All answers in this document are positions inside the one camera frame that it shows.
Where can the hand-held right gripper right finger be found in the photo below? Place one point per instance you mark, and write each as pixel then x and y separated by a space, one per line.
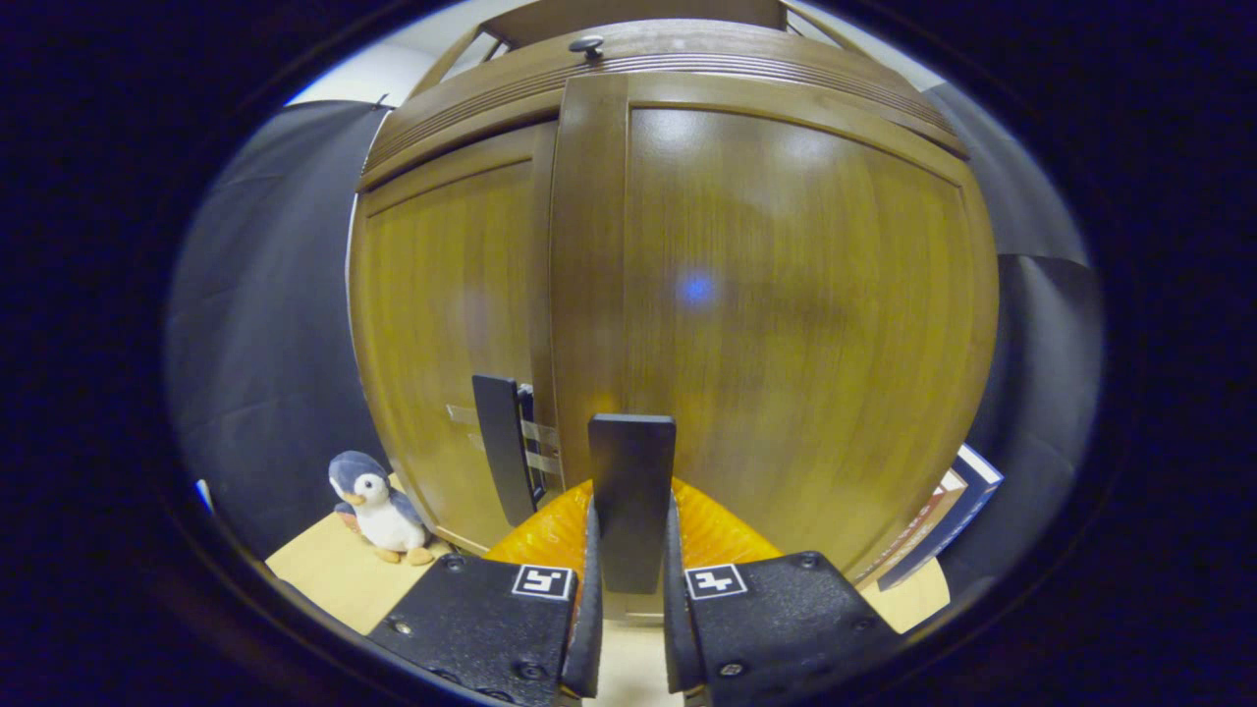
pixel 678 638

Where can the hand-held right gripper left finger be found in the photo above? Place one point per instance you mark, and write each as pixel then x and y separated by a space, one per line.
pixel 585 638

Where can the wooden shoe cabinet door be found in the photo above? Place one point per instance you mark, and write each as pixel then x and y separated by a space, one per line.
pixel 786 344
pixel 442 295

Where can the wooden double-door shoe cabinet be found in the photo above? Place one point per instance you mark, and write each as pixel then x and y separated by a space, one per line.
pixel 638 10

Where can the wooden cabinet drawer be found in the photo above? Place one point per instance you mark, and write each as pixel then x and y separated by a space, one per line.
pixel 707 59

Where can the penguin plush toy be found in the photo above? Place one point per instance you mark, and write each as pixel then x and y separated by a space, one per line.
pixel 378 511

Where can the red white book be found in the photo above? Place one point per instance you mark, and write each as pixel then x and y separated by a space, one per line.
pixel 923 520

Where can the dark blue book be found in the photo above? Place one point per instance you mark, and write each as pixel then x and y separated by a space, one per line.
pixel 967 491

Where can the black drawer knob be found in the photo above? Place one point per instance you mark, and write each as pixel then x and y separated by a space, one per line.
pixel 587 44

